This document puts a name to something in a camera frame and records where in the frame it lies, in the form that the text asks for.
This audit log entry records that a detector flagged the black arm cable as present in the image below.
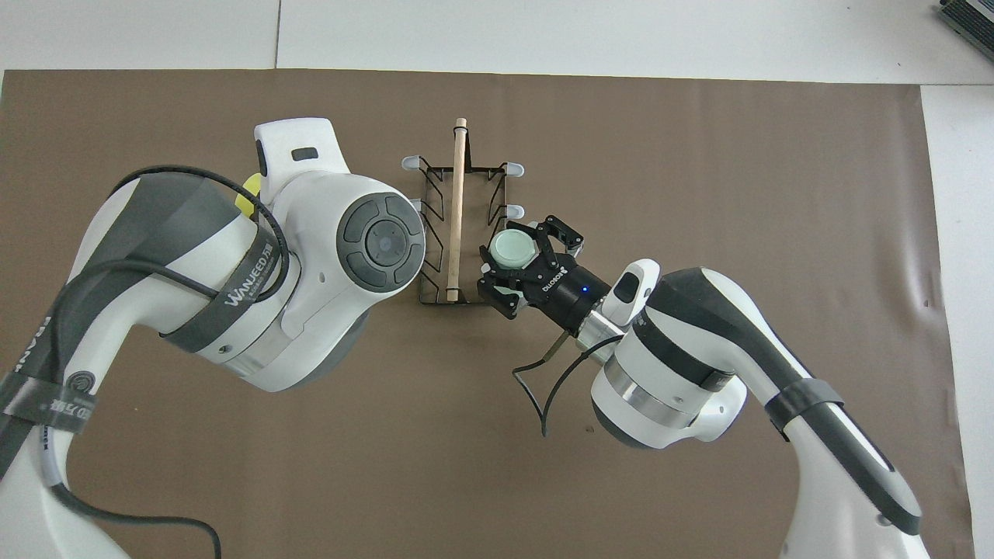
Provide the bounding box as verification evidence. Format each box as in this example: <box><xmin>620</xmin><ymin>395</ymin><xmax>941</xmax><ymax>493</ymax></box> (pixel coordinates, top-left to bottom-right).
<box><xmin>43</xmin><ymin>163</ymin><xmax>292</xmax><ymax>559</ymax></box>
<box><xmin>511</xmin><ymin>334</ymin><xmax>622</xmax><ymax>438</ymax></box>

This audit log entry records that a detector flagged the brown paper table mat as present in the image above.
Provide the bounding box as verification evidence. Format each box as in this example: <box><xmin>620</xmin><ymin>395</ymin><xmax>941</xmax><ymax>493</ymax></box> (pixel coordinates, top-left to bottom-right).
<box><xmin>0</xmin><ymin>68</ymin><xmax>975</xmax><ymax>559</ymax></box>

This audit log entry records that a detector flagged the black wire cup rack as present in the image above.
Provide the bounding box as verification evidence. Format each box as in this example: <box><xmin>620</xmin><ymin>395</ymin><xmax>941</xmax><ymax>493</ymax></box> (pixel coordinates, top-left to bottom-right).
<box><xmin>401</xmin><ymin>118</ymin><xmax>526</xmax><ymax>307</ymax></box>

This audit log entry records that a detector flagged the yellow plastic cup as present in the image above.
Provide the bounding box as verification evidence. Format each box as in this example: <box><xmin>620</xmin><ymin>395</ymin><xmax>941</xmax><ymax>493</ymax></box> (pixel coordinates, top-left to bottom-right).
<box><xmin>237</xmin><ymin>172</ymin><xmax>263</xmax><ymax>218</ymax></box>

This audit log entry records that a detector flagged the pale green plastic cup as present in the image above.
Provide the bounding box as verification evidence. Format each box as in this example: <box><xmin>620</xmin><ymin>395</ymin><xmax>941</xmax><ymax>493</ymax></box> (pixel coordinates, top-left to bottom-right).
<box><xmin>488</xmin><ymin>225</ymin><xmax>540</xmax><ymax>273</ymax></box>

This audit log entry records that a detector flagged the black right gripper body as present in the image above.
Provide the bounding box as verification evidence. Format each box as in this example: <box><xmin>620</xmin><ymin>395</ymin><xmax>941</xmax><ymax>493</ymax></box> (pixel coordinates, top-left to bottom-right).
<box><xmin>540</xmin><ymin>260</ymin><xmax>614</xmax><ymax>336</ymax></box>

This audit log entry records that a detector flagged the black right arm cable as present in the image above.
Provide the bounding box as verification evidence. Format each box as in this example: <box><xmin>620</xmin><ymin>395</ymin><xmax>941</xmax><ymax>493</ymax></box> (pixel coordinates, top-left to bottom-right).
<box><xmin>511</xmin><ymin>334</ymin><xmax>622</xmax><ymax>438</ymax></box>

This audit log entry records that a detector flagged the dark grey ribbed device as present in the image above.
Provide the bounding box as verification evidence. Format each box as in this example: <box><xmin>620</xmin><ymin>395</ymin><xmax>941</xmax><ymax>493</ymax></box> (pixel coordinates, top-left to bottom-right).
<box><xmin>936</xmin><ymin>0</ymin><xmax>994</xmax><ymax>40</ymax></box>

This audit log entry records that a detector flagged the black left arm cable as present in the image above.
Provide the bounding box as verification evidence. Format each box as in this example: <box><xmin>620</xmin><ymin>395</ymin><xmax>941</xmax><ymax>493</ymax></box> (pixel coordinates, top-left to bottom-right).
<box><xmin>43</xmin><ymin>163</ymin><xmax>292</xmax><ymax>559</ymax></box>

